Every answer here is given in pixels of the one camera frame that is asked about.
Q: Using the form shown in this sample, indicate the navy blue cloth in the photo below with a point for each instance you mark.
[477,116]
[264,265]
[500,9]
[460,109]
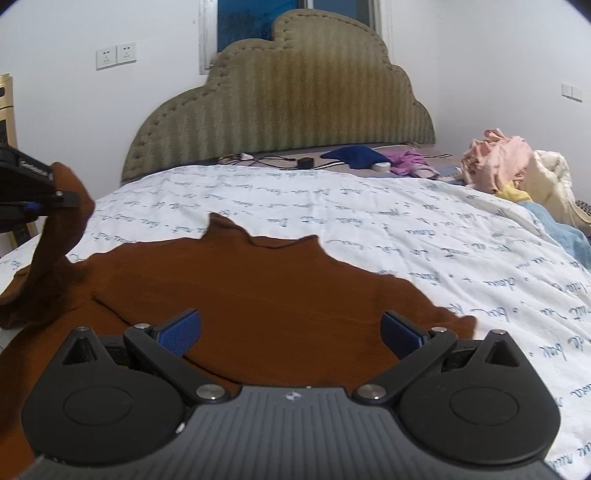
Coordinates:
[355,156]

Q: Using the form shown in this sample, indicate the white script-printed duvet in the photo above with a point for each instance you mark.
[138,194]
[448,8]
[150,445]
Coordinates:
[415,221]

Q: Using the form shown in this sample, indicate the white light switch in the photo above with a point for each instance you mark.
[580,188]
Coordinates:
[572,92]

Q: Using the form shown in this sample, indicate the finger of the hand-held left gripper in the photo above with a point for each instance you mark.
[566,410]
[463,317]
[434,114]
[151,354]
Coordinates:
[60,199]

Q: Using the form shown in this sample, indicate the purple cloth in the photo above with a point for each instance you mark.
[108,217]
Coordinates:
[408,161]

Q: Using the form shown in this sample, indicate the light blue cloth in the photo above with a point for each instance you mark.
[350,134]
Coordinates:
[568,235]

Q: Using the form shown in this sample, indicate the yellow cloth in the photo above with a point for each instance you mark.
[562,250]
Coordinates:
[515,194]

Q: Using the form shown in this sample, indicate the golden cabinet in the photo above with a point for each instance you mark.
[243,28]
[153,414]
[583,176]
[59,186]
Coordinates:
[7,115]

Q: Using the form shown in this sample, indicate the brown knit sweater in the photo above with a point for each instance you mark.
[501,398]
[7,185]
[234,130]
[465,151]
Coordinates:
[277,286]

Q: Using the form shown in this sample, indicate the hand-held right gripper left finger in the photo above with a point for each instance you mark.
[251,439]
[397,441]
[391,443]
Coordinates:
[182,330]

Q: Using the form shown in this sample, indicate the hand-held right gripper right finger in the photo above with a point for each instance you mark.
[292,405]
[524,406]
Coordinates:
[399,334]

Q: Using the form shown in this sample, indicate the pink cloth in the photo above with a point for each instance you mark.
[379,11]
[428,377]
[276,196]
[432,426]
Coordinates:
[498,157]

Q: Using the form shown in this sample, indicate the cream cloth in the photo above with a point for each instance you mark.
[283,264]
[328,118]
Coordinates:
[551,184]

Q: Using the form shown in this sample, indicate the white wall socket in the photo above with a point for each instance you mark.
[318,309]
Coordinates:
[127,53]
[105,58]

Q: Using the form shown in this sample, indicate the olive padded headboard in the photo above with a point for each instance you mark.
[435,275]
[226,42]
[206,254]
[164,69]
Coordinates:
[286,101]

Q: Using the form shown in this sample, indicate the window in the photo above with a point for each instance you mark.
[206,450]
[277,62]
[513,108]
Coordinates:
[240,18]

